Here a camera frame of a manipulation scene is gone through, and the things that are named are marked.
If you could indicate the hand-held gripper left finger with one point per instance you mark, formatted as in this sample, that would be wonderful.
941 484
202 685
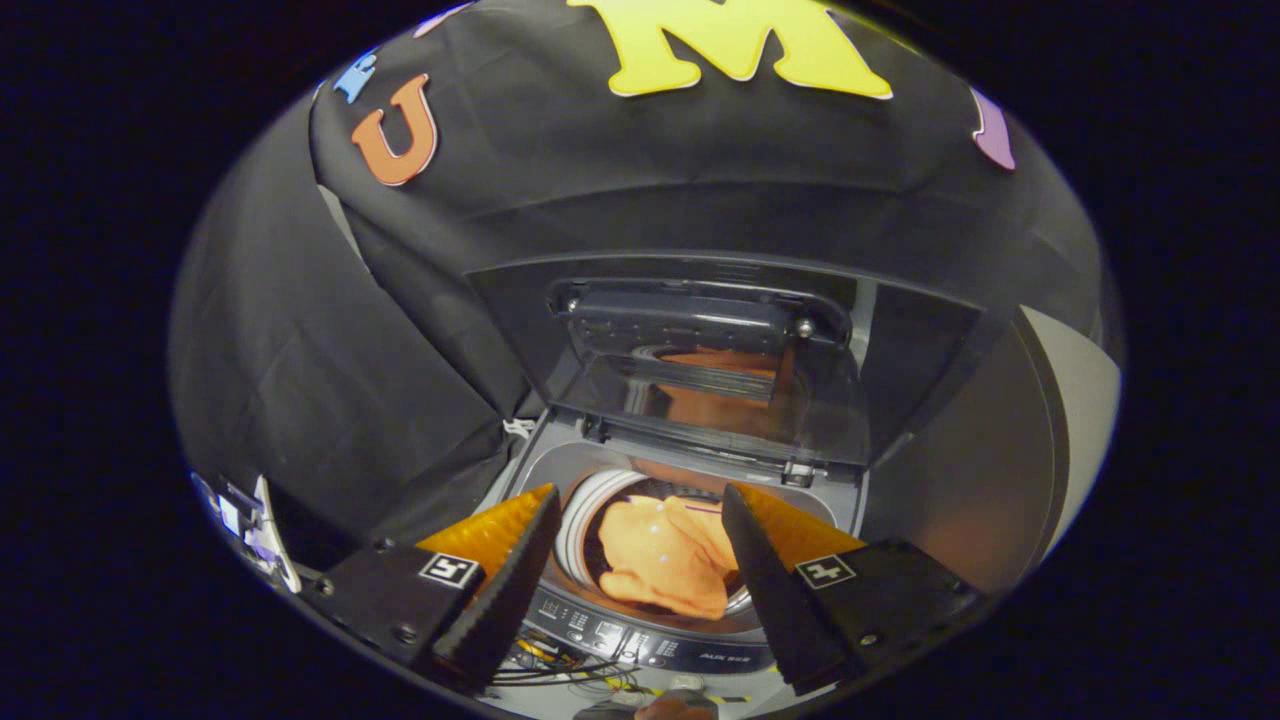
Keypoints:
505 600

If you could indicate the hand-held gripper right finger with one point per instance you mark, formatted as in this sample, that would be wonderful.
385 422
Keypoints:
775 610

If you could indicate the dark washing machine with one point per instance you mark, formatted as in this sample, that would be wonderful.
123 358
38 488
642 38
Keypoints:
700 655

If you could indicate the orange polo shirt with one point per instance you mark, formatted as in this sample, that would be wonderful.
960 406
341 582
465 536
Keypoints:
670 560

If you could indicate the white cloth tie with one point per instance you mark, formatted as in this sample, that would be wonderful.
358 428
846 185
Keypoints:
520 429

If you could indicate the white plastic item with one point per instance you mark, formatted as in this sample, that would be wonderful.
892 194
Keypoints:
262 530

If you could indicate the black backdrop cloth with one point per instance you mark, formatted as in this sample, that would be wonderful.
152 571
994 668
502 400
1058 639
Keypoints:
400 330

